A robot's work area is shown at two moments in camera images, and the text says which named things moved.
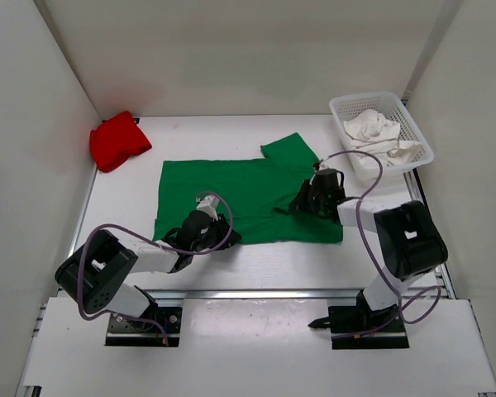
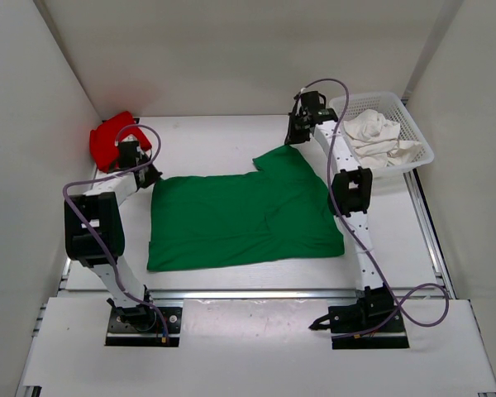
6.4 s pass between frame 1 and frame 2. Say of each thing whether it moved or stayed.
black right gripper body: moved
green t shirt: moved
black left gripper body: moved
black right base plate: stayed
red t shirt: stayed
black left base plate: stayed
